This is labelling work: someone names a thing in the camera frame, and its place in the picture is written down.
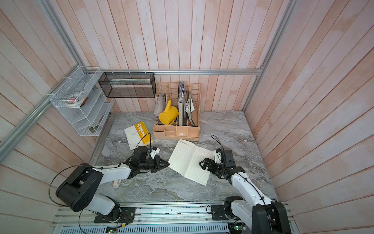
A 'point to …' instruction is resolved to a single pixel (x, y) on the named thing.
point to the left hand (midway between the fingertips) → (169, 166)
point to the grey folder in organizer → (160, 106)
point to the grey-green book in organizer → (180, 102)
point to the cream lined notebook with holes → (185, 161)
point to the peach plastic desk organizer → (175, 132)
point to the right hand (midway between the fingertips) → (205, 164)
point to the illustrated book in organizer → (189, 110)
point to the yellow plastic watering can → (170, 114)
